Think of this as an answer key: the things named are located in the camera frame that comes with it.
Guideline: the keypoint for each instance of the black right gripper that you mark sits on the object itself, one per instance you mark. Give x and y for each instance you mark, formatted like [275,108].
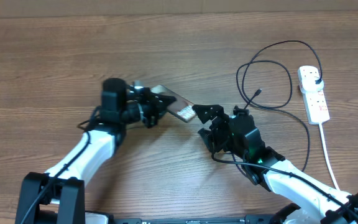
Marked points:
[209,140]

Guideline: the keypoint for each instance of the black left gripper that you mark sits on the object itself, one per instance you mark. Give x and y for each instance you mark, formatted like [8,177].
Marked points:
[154,105]

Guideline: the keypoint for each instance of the Galaxy smartphone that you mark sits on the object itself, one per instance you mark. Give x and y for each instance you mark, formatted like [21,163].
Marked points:
[181,108]

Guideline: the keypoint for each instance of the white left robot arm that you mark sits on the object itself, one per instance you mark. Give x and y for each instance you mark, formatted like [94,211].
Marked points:
[58,194]

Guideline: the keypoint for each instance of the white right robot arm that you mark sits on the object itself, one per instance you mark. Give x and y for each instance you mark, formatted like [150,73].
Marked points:
[263,166]

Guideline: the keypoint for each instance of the white charger adapter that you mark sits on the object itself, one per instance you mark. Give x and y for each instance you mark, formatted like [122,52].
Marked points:
[311,84]

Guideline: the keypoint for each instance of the white power strip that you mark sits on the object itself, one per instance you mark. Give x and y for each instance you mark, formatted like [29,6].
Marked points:
[315,103]

